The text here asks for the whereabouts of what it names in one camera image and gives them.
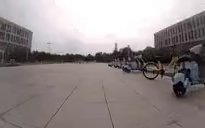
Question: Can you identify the blue and white scooter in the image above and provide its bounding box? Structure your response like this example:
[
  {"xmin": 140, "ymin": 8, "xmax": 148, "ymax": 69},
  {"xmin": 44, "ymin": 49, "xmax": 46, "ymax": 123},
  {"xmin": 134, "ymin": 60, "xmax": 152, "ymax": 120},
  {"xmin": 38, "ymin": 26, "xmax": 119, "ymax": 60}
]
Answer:
[{"xmin": 171, "ymin": 44, "xmax": 205, "ymax": 98}]

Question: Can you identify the pole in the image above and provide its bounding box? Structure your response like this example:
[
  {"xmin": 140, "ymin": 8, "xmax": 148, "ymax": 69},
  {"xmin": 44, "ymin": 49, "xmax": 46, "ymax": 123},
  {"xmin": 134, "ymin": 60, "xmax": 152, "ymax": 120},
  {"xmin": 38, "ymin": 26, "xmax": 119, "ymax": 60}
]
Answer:
[{"xmin": 46, "ymin": 41, "xmax": 53, "ymax": 54}]

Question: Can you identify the yellow bicycle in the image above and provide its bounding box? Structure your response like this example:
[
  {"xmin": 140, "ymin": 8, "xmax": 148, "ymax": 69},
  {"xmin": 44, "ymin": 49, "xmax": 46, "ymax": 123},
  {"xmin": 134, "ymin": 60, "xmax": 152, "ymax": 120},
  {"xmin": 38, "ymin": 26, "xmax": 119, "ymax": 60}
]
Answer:
[{"xmin": 142, "ymin": 45, "xmax": 181, "ymax": 81}]

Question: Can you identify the grey paved plaza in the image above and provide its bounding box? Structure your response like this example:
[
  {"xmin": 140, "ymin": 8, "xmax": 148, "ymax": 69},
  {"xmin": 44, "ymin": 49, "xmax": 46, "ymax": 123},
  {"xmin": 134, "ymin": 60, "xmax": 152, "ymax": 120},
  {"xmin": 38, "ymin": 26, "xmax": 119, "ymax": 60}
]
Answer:
[{"xmin": 0, "ymin": 61, "xmax": 205, "ymax": 128}]

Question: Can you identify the row of trees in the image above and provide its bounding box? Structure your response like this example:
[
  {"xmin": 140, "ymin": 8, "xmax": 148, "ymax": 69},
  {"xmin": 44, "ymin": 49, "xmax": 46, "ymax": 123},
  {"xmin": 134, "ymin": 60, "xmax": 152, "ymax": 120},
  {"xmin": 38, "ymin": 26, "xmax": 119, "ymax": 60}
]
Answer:
[{"xmin": 9, "ymin": 46, "xmax": 178, "ymax": 64}]

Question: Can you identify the tower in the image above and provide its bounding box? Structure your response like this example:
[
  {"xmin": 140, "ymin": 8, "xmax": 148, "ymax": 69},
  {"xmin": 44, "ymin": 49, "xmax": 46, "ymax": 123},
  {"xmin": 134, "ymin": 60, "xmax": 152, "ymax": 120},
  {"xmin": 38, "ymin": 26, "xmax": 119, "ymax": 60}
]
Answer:
[{"xmin": 113, "ymin": 42, "xmax": 119, "ymax": 53}]

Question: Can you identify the row of parked scooters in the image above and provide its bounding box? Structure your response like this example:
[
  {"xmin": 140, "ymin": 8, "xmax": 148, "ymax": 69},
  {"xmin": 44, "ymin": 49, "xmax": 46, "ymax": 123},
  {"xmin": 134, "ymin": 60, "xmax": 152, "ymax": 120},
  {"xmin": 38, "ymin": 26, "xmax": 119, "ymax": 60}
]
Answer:
[{"xmin": 107, "ymin": 53, "xmax": 148, "ymax": 74}]

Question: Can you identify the grey multi-storey building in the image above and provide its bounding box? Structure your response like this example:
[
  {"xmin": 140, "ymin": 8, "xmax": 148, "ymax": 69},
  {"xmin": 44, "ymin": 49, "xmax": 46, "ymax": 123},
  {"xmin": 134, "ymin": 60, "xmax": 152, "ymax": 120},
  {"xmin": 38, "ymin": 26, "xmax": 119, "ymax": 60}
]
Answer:
[
  {"xmin": 153, "ymin": 7, "xmax": 205, "ymax": 58},
  {"xmin": 0, "ymin": 12, "xmax": 34, "ymax": 64}
]

